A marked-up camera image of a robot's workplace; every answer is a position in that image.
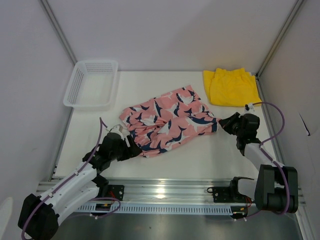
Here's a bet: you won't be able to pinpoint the pink patterned shorts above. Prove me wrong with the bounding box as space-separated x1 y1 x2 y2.
119 85 219 158

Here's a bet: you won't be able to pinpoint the yellow shorts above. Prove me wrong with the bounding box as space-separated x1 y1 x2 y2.
202 68 261 107

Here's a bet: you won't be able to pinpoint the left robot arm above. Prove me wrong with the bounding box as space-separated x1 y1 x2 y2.
17 132 142 240

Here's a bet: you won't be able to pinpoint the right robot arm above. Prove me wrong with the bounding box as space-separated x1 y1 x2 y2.
219 112 299 215

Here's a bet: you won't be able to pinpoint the white tray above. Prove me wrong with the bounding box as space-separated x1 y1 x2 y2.
63 59 119 111

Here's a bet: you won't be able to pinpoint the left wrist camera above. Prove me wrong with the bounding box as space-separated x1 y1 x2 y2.
106 124 130 147

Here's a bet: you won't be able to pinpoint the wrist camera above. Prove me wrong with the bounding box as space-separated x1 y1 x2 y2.
106 124 130 147
244 103 255 112

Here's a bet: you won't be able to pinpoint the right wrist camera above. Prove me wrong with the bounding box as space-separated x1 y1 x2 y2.
244 103 255 112

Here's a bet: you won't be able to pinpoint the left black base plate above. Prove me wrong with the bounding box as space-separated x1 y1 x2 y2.
105 184 125 201

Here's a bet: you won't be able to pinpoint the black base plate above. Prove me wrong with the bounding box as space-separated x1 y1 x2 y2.
105 184 125 201
206 186 255 204

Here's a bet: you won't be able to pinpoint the right side table rail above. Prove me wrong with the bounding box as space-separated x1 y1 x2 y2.
254 75 285 164

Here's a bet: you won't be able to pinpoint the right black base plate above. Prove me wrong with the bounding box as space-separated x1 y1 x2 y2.
206 186 255 204

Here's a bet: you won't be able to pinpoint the slotted cable duct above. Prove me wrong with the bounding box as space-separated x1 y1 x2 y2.
76 203 233 216

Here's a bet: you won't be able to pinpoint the aluminium mounting rail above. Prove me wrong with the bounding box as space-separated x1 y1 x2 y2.
37 176 306 204

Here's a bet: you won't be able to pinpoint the right corner frame post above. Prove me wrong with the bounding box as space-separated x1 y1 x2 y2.
255 0 307 80

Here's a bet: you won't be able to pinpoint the corner frame post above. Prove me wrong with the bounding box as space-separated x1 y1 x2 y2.
255 0 307 80
38 0 78 65

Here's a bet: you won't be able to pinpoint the left corner frame post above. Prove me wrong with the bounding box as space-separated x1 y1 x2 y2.
38 0 78 65

